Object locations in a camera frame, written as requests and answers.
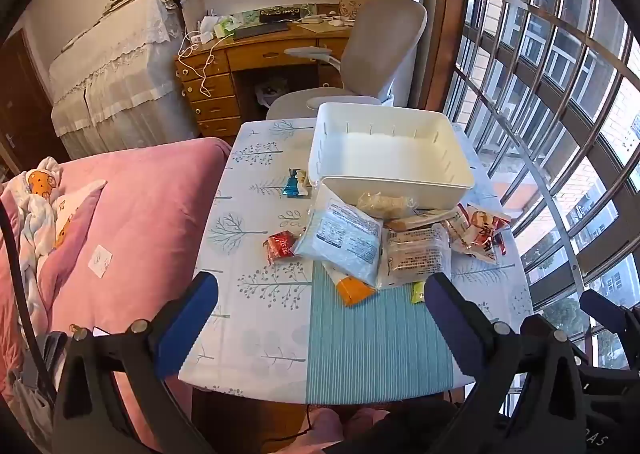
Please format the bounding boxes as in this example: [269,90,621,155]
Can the small red snack packet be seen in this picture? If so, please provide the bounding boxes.
[263,230,301,265]

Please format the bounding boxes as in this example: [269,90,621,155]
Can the grey office chair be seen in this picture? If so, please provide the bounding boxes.
[266,0,428,121]

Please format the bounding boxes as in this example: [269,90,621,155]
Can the clear brown pastry packet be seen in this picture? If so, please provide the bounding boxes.
[377,224,452,291]

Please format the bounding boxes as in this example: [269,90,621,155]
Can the white fabric tag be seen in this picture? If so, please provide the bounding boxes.
[89,245,113,279]

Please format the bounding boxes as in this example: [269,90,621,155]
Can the cartoon printed blanket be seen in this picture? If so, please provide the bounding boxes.
[0,156,108,285]

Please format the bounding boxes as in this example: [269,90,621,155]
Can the brown bread packet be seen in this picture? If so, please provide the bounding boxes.
[385,209,458,232]

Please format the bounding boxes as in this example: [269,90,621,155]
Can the white plastic bin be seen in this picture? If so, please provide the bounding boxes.
[307,102,475,211]

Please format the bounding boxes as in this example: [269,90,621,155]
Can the black keyboard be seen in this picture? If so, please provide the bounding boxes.
[232,22,291,40]

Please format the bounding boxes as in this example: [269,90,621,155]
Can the large white snack bag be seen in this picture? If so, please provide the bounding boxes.
[292,184,383,287]

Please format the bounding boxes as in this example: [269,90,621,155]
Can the lace-covered piano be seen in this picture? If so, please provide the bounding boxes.
[48,0,198,159]

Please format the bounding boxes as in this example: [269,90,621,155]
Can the clear red-edged snack packet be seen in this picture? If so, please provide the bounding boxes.
[445,204,512,262]

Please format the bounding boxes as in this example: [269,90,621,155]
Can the green tissue pack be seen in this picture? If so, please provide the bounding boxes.
[214,15,242,39]

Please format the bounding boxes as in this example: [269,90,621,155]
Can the black cable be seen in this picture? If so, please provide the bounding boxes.
[0,199,53,400]

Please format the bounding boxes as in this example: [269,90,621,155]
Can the orange snack packet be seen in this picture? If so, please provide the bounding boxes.
[322,261,378,307]

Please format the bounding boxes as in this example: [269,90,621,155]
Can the tree print tablecloth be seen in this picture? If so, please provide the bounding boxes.
[177,118,533,405]

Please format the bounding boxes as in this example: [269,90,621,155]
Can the pink bed blanket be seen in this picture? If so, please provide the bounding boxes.
[0,136,233,454]

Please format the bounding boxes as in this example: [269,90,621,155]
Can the clear cracker packet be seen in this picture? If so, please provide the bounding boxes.
[356,191,418,219]

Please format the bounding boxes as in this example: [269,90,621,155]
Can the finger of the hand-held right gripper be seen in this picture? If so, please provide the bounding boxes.
[579,289,640,367]

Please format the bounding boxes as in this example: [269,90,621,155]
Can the dark wooden door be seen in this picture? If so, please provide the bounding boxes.
[0,28,68,175]

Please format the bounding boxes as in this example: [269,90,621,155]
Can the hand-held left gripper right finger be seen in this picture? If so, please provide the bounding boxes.
[424,273,588,454]

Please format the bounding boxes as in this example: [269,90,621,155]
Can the person's legs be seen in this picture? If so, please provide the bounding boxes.
[295,406,401,454]

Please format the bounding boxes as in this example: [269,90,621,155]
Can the metal window grille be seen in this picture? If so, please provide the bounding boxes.
[445,0,640,370]

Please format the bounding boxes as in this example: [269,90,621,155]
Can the wooden desk with drawers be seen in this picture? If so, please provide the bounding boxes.
[175,24,351,137]

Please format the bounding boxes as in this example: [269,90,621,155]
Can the small blue snack packet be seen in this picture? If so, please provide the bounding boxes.
[282,169,312,197]

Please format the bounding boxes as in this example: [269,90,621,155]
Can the white charging cable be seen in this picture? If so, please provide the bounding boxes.
[177,31,223,97]

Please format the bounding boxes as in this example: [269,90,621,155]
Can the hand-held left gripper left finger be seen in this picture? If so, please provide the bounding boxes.
[52,271,221,454]

